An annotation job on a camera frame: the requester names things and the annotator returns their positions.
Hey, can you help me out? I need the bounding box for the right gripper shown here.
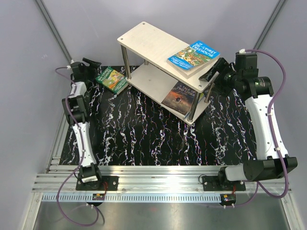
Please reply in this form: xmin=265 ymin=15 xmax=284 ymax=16
xmin=199 ymin=58 xmax=241 ymax=98

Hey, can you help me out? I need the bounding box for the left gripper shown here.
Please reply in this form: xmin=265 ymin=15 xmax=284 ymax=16
xmin=82 ymin=59 xmax=101 ymax=83

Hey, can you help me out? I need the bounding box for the blue 26-storey treehouse book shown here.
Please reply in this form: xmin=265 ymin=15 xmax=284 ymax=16
xmin=167 ymin=41 xmax=220 ymax=79

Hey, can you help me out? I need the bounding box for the dark tale of two cities book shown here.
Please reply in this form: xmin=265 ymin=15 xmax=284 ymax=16
xmin=162 ymin=81 xmax=196 ymax=116

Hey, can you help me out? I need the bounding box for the two-tier wooden shelf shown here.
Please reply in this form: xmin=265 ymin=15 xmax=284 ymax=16
xmin=117 ymin=22 xmax=216 ymax=125

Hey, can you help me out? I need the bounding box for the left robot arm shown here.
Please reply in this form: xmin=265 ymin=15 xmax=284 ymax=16
xmin=62 ymin=57 xmax=103 ymax=191

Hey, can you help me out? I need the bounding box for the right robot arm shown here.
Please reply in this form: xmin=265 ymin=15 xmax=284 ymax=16
xmin=202 ymin=52 xmax=297 ymax=191

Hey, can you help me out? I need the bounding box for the green treehouse book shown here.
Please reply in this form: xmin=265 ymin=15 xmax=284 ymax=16
xmin=95 ymin=67 xmax=129 ymax=94

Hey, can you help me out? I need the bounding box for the black marble mat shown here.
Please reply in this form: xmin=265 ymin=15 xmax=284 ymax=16
xmin=59 ymin=65 xmax=274 ymax=166

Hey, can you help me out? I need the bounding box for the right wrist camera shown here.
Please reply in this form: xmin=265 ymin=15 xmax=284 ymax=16
xmin=239 ymin=48 xmax=247 ymax=54

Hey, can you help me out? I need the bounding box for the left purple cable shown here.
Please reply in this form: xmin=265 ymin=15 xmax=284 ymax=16
xmin=55 ymin=66 xmax=100 ymax=227

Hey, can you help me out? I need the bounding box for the purple cable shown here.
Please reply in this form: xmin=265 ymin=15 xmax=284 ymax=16
xmin=55 ymin=66 xmax=100 ymax=227
xmin=244 ymin=49 xmax=290 ymax=209

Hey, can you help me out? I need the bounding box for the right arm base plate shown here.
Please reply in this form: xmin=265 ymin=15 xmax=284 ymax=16
xmin=201 ymin=175 xmax=246 ymax=191

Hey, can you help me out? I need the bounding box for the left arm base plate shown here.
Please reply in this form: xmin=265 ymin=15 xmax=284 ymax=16
xmin=76 ymin=175 xmax=119 ymax=191

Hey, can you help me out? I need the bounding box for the aluminium rail frame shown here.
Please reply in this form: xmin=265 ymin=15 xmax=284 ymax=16
xmin=31 ymin=165 xmax=293 ymax=192

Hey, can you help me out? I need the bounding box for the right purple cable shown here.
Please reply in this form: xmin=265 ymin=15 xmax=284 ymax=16
xmin=244 ymin=49 xmax=290 ymax=209

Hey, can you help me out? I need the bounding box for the slotted cable duct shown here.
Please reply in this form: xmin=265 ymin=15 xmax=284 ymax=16
xmin=42 ymin=193 xmax=221 ymax=203

